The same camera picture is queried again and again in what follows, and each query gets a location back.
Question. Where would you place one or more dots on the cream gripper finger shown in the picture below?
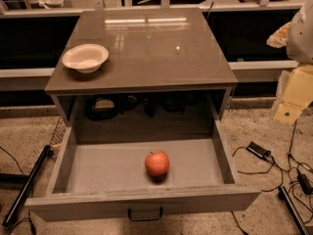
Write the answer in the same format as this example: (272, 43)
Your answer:
(294, 94)

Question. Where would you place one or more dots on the red apple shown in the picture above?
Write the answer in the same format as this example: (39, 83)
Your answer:
(157, 163)

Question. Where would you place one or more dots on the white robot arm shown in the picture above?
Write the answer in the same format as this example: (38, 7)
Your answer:
(297, 36)

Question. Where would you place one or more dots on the grey cabinet with glossy top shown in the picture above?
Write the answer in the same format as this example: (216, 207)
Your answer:
(166, 77)

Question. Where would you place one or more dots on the open grey top drawer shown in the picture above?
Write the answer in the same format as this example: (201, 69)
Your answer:
(94, 180)

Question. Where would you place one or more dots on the black power adapter near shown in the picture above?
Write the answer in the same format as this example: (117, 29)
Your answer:
(257, 150)

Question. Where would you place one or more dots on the black power adapter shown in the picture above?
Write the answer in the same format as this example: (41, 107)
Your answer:
(305, 184)
(257, 150)

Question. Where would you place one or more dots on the black power adapter far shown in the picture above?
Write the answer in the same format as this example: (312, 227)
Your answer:
(305, 184)

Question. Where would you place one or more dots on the black bar on right floor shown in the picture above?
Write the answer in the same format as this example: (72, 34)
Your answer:
(284, 195)

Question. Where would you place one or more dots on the black bar on floor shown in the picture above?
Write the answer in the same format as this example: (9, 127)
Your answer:
(284, 195)
(12, 215)

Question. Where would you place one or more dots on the white bowl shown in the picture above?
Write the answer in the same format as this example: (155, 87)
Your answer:
(85, 58)

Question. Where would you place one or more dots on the black bar on left floor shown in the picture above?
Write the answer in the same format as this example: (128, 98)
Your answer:
(12, 215)

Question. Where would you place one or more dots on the black drawer handle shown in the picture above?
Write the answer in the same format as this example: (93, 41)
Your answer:
(141, 216)

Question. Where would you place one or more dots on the wire mesh basket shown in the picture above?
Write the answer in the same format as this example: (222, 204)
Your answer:
(57, 139)

